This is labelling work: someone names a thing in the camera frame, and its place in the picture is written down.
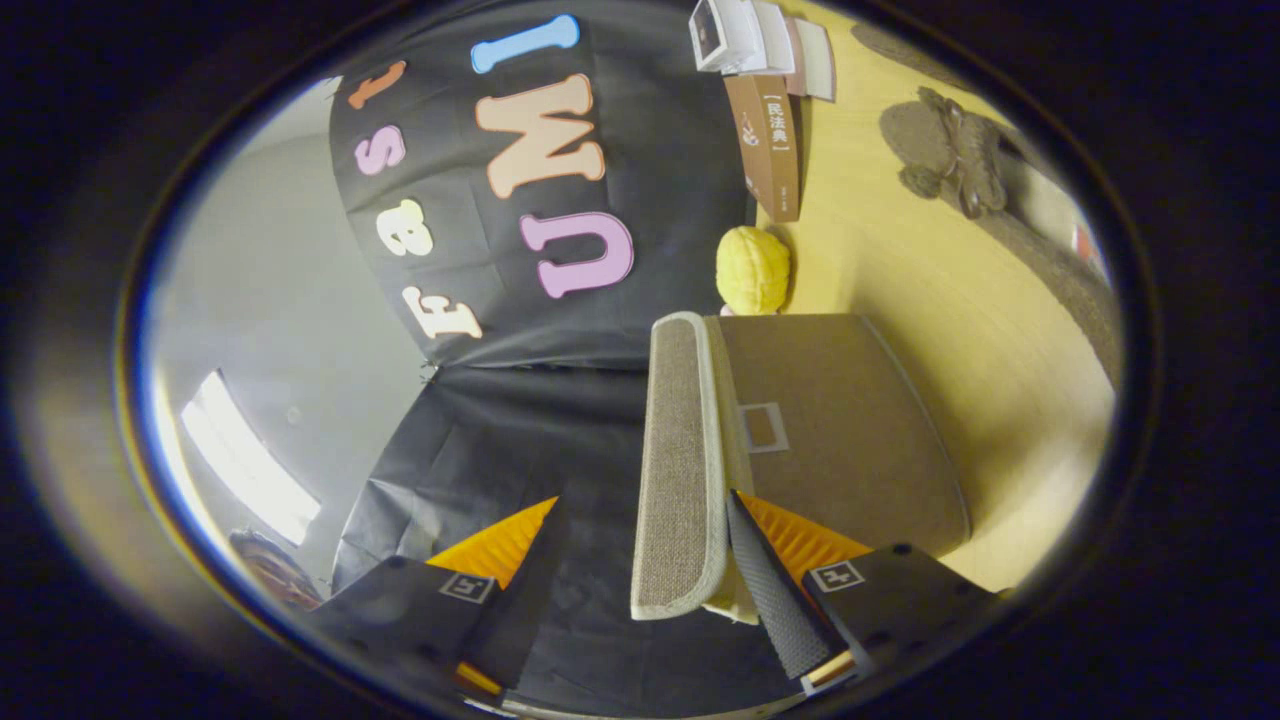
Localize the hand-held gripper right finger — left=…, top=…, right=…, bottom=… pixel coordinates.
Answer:
left=725, top=490, right=1001, bottom=698

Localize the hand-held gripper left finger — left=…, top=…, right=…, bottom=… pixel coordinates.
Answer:
left=300, top=497, right=566, bottom=698

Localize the woven beige storage box lid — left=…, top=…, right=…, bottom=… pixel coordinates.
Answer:
left=630, top=312, right=733, bottom=621

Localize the beige fabric storage box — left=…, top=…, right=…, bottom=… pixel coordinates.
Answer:
left=700, top=313, right=971, bottom=626

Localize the black backdrop cloth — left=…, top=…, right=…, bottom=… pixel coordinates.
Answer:
left=330, top=0, right=801, bottom=716

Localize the ceiling light panel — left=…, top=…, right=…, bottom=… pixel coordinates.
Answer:
left=180, top=370, right=321, bottom=546

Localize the yellow round plush toy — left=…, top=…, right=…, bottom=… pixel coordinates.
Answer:
left=716, top=226, right=791, bottom=315

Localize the brown book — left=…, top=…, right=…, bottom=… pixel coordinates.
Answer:
left=725, top=75, right=802, bottom=223

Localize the pale pink book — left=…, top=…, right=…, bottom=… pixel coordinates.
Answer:
left=785, top=15, right=837, bottom=101

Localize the white book with portrait cover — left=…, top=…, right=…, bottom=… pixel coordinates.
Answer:
left=690, top=0, right=767, bottom=73

